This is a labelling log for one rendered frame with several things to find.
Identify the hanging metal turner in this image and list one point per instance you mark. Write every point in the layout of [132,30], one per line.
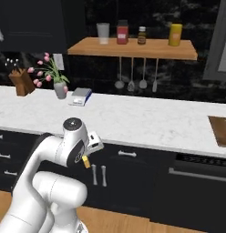
[155,85]

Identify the brown wooden cutting board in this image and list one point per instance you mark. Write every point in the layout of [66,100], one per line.
[221,130]

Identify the yellow bottle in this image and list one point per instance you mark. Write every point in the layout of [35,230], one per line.
[175,35]

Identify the dark drawer front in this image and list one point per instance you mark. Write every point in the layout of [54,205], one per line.
[17,156]
[5,180]
[148,154]
[14,138]

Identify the black dishwasher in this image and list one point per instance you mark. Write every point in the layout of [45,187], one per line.
[193,197]

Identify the red jar with label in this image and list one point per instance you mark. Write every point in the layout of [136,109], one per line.
[122,33]

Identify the dark wall cupboard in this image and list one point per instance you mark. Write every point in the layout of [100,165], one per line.
[35,24]

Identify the wooden knife block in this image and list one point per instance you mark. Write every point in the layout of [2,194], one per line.
[22,83]

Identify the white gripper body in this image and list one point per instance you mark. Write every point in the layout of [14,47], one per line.
[95,146]

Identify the hanging metal ladle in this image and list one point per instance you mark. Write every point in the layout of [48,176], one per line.
[119,83]

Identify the hanging metal spatula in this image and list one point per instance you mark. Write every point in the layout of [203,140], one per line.
[131,86]

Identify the white wall outlet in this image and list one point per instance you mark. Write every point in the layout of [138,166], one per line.
[59,62]

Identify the clear drinking glass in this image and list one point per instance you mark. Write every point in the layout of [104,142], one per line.
[103,33]

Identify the wooden wall shelf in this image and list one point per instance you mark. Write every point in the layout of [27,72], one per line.
[133,48]

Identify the small yellow block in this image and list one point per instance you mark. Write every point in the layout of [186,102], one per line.
[87,163]

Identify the small brown bottle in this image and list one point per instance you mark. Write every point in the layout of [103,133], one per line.
[141,36]

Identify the grey window frame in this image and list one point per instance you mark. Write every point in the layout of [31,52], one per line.
[216,45]

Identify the hanging metal spoon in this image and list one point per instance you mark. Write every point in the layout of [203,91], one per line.
[143,83]

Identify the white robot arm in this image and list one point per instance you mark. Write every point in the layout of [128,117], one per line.
[42,194]

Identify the blue and white kitchen scale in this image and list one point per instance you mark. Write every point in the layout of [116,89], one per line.
[81,95]

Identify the pink flowers in grey vase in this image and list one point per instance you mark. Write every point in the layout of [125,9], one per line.
[60,89]

